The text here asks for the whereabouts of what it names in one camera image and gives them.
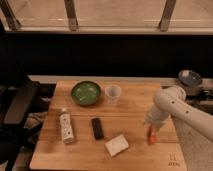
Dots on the black chair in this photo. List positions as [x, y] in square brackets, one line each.
[13, 134]

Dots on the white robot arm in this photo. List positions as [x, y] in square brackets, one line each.
[171, 101]

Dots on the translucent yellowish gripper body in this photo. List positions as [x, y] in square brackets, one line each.
[148, 123]

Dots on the black rectangular remote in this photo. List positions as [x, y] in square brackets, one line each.
[97, 128]

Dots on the clear plastic cup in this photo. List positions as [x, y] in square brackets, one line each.
[113, 93]

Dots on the metal window frame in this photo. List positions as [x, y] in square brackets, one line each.
[109, 16]

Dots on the grey blue ceramic cup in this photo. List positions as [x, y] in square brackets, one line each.
[189, 78]

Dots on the green ceramic bowl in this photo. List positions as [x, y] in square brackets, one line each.
[86, 93]

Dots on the white sponge block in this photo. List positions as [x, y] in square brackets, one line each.
[116, 145]

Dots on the white bottle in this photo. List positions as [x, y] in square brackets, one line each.
[67, 134]

